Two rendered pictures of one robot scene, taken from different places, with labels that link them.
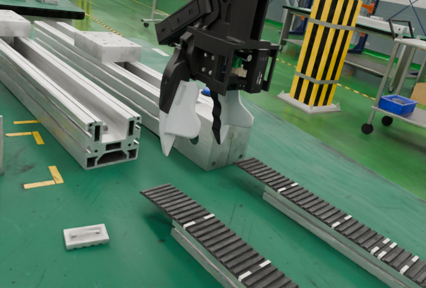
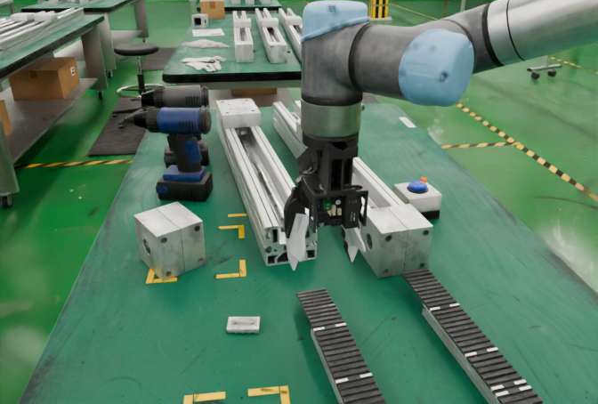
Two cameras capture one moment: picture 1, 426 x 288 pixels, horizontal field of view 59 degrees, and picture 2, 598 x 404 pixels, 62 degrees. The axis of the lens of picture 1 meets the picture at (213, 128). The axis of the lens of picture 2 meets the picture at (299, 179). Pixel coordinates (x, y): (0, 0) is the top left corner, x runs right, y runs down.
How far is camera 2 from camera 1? 0.35 m
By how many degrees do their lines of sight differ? 28
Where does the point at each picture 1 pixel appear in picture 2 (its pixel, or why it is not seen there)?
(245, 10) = (326, 168)
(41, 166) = (234, 259)
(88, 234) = (245, 323)
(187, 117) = (299, 244)
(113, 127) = not seen: hidden behind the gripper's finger
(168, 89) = (287, 220)
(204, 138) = (375, 246)
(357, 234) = (488, 368)
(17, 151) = (222, 244)
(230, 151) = (406, 260)
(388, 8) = not seen: outside the picture
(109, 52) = not seen: hidden behind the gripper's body
